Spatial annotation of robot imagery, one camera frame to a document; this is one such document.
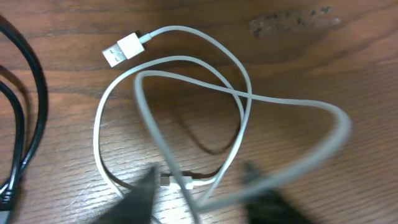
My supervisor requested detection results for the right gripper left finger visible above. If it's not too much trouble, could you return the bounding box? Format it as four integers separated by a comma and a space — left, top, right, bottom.
92, 166, 159, 224

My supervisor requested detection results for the black cable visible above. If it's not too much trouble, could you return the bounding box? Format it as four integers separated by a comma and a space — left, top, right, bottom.
0, 15, 49, 224

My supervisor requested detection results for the white cable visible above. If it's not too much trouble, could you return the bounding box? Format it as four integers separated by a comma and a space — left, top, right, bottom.
92, 25, 352, 224

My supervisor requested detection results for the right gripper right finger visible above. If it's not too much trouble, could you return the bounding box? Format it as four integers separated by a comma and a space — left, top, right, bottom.
241, 161, 315, 224

